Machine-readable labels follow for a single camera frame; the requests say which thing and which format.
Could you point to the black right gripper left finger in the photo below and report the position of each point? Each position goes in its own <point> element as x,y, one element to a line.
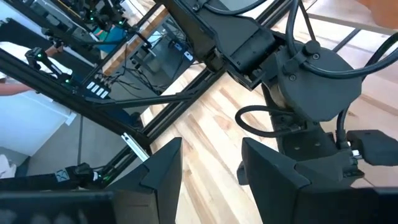
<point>158,186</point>

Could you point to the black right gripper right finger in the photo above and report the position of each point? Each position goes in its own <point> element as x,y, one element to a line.
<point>270,183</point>

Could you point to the orange mug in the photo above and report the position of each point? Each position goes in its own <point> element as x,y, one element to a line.
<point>385,12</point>

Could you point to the black background robot arm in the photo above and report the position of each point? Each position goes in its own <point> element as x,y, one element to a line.
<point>46,63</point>

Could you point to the person's forearm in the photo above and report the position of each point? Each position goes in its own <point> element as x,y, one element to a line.
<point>12,89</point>

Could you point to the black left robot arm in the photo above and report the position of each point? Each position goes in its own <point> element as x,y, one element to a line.
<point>236,34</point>

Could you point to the wooden shelf with black legs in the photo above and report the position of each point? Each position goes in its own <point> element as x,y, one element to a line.
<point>348,12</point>

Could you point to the black device with logo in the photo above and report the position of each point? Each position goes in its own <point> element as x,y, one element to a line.
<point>46,179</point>

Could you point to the black hub with white labels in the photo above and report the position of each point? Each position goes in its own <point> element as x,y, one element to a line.
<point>98,90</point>

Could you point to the white table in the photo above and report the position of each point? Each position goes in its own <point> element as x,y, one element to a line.
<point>25,124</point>

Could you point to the white cloth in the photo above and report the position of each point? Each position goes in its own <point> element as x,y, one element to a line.
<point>6,166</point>

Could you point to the teal box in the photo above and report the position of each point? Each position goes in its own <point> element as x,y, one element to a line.
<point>113,37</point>

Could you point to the silver corner bracket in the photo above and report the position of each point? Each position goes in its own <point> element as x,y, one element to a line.
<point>135,147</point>

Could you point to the black aluminium table frame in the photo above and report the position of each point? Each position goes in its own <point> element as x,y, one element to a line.
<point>46,88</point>

